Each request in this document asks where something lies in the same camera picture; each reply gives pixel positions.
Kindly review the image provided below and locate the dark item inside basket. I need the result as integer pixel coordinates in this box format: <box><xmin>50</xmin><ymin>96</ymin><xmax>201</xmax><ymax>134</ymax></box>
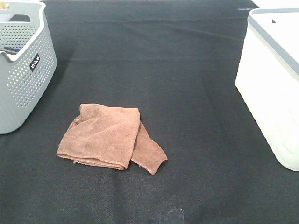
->
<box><xmin>1</xmin><ymin>47</ymin><xmax>21</xmax><ymax>55</ymax></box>

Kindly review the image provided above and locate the brown microfibre towel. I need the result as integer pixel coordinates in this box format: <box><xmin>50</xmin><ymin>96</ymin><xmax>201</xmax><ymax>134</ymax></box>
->
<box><xmin>56</xmin><ymin>104</ymin><xmax>168</xmax><ymax>175</ymax></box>

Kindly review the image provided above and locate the black table cloth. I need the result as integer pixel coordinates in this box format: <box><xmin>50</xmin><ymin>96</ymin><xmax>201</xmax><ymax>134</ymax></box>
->
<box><xmin>0</xmin><ymin>0</ymin><xmax>299</xmax><ymax>224</ymax></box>

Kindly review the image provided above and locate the grey perforated plastic basket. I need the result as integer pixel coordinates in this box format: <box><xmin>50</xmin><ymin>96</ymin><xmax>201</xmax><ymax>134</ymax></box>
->
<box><xmin>0</xmin><ymin>0</ymin><xmax>57</xmax><ymax>134</ymax></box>

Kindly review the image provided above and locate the white storage box grey rim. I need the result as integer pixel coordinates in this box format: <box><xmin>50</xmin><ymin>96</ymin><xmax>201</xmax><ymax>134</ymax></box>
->
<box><xmin>235</xmin><ymin>8</ymin><xmax>299</xmax><ymax>171</ymax></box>

